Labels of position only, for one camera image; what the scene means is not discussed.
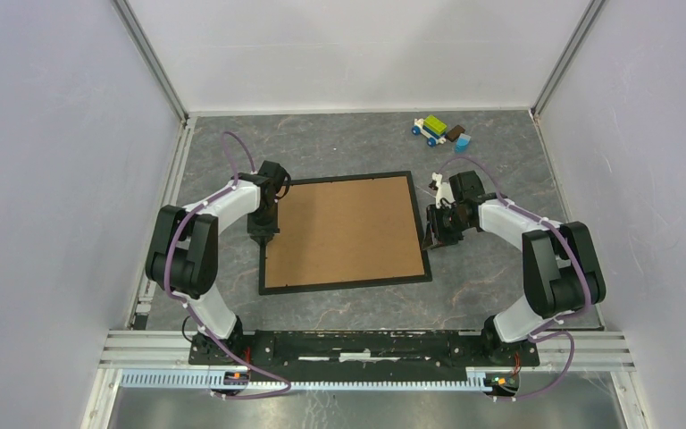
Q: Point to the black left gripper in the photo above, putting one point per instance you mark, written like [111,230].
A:
[267,231]

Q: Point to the black picture frame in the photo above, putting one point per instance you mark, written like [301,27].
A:
[343,286]

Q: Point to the toy brick car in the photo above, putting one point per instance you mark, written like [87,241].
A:
[432,128]

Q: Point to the brown toy brick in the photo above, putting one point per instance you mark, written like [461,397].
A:
[453,134]

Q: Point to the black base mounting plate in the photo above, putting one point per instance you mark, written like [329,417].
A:
[360,356]

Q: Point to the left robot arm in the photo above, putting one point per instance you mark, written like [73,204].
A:
[183,254]

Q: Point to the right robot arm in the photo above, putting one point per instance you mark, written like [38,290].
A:
[561,272]

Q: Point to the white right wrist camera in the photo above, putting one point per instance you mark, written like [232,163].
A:
[442,191]

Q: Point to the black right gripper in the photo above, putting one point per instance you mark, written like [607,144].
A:
[436,237]

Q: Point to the aluminium rail frame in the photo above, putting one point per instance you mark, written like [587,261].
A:
[136,358]

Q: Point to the blue toy brick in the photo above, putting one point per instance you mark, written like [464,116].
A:
[462,143]

